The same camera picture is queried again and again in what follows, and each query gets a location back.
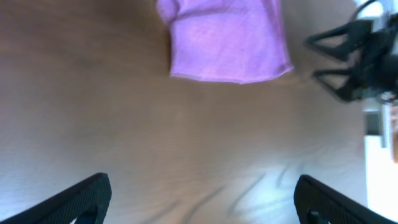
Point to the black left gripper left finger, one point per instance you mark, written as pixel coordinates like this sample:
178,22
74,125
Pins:
84,202

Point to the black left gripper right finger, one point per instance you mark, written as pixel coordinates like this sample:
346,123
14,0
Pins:
317,203

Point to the purple cloth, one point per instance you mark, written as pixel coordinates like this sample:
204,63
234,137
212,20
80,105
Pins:
231,41

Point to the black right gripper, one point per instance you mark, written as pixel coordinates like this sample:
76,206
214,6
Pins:
378,61

